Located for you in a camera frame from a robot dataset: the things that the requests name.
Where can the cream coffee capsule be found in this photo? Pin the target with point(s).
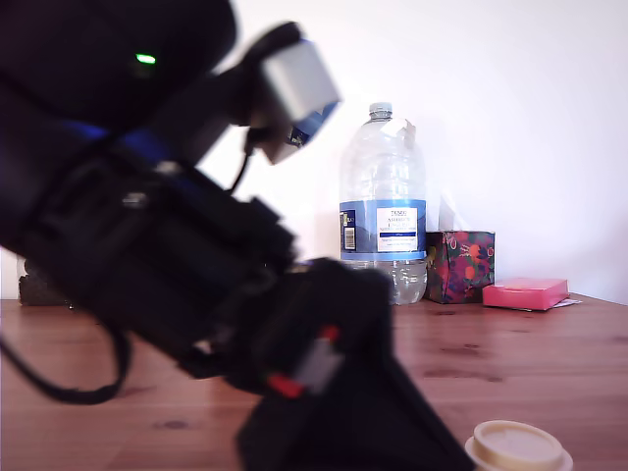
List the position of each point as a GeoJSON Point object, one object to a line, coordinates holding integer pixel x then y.
{"type": "Point", "coordinates": [517, 446]}

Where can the paper sheet under pink box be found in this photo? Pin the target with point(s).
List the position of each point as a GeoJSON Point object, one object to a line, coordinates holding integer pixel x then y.
{"type": "Point", "coordinates": [571, 301]}

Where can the clear container with white lid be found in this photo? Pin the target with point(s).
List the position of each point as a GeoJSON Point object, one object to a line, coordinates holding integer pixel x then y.
{"type": "Point", "coordinates": [39, 292]}

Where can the pink flat box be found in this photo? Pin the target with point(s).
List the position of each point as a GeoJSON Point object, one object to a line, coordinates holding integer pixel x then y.
{"type": "Point", "coordinates": [525, 294]}

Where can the large clear water bottle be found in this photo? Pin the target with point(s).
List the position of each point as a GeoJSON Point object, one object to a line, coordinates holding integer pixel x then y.
{"type": "Point", "coordinates": [392, 196]}

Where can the white tissue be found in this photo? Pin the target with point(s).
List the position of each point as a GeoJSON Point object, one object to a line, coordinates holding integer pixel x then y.
{"type": "Point", "coordinates": [452, 216]}

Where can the dark coffee beans heap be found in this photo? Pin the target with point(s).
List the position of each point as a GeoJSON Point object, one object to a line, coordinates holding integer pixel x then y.
{"type": "Point", "coordinates": [41, 293]}

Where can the floral tissue box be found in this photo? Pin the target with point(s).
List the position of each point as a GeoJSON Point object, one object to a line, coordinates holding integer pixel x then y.
{"type": "Point", "coordinates": [458, 267]}

